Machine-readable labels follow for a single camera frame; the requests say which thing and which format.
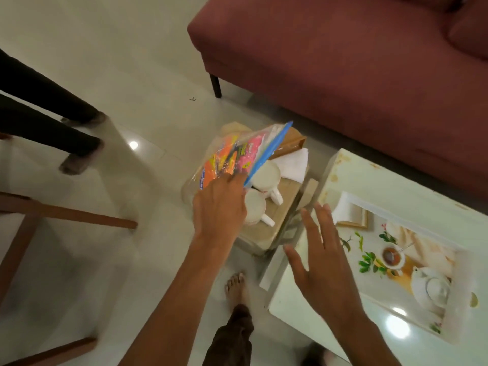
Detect person's right hand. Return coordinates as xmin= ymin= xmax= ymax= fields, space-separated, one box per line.
xmin=283 ymin=202 xmax=367 ymax=333

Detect person's left hand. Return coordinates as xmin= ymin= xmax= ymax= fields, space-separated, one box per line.
xmin=192 ymin=172 xmax=249 ymax=245

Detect clear zip bag colourful packets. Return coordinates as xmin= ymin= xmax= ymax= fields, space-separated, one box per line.
xmin=196 ymin=121 xmax=294 ymax=191

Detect person's right forearm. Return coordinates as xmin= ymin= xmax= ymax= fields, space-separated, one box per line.
xmin=332 ymin=314 xmax=402 ymax=366

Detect person's left forearm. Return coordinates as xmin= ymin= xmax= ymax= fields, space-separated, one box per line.
xmin=117 ymin=233 xmax=239 ymax=366

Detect white cup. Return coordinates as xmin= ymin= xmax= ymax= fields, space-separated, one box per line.
xmin=243 ymin=189 xmax=276 ymax=228
xmin=250 ymin=160 xmax=284 ymax=206

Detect brown cardboard box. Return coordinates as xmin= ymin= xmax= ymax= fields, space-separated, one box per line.
xmin=182 ymin=122 xmax=322 ymax=257

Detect white paper napkin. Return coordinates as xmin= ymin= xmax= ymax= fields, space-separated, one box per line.
xmin=271 ymin=148 xmax=309 ymax=184

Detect person's bare foot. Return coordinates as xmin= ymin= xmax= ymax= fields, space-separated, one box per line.
xmin=224 ymin=272 xmax=251 ymax=310

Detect small brown wooden box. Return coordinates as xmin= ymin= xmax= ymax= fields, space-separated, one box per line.
xmin=275 ymin=127 xmax=307 ymax=160

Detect person's dark trouser leg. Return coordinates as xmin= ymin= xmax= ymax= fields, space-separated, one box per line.
xmin=201 ymin=304 xmax=255 ymax=366

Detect white low table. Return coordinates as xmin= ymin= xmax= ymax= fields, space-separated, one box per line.
xmin=259 ymin=148 xmax=488 ymax=366

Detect printed tea picture tray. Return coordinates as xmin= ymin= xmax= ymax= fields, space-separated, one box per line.
xmin=331 ymin=190 xmax=470 ymax=346

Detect maroon sofa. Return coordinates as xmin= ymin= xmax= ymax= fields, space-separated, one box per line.
xmin=186 ymin=0 xmax=488 ymax=202

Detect maroon cushion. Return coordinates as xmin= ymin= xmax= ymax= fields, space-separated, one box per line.
xmin=447 ymin=0 xmax=488 ymax=60

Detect glass table with wooden frame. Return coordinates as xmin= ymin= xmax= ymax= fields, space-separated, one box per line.
xmin=0 ymin=120 xmax=139 ymax=366

